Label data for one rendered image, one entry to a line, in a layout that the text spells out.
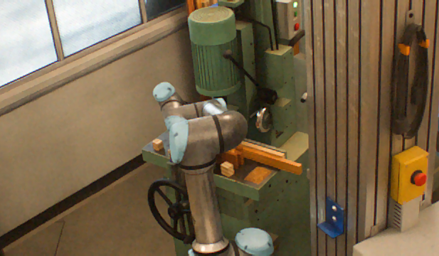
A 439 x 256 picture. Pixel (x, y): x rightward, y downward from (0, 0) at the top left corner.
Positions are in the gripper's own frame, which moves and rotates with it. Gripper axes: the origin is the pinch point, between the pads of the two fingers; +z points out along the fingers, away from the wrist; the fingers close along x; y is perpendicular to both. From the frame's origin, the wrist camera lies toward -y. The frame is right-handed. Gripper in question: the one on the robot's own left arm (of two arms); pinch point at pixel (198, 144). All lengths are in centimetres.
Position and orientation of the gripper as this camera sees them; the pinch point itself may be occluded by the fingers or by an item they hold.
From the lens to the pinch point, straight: 271.7
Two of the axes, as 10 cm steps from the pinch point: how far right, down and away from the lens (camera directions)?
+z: 3.7, 5.1, 7.8
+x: -8.0, -2.4, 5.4
